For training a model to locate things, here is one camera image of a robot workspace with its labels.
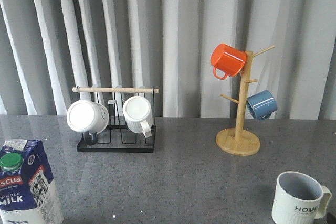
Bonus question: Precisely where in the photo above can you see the cream ribbed HOME mug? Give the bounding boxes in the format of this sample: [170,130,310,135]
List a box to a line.
[271,171,332,223]

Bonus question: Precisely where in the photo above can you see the blue white milk carton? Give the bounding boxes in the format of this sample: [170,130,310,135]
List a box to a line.
[1,139,64,223]

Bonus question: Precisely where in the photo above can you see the white ribbed mug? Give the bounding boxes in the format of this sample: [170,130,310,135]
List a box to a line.
[123,96,153,138]

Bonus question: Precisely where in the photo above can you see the orange enamel mug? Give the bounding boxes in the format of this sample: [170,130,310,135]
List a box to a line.
[211,44,247,80]

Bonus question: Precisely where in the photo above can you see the wooden mug tree stand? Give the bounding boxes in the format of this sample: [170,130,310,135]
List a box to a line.
[216,45,275,156]

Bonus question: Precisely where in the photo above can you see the white smiley face mug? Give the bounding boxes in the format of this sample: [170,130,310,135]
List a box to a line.
[66,100,110,145]

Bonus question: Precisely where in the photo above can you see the blue enamel mug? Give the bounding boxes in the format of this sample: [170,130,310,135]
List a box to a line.
[246,90,278,121]

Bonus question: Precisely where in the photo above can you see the grey pleated curtain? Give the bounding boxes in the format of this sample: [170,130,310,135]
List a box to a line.
[1,0,335,120]

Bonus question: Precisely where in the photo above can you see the black wire mug rack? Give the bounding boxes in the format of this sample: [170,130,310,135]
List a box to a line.
[72,86,159,153]

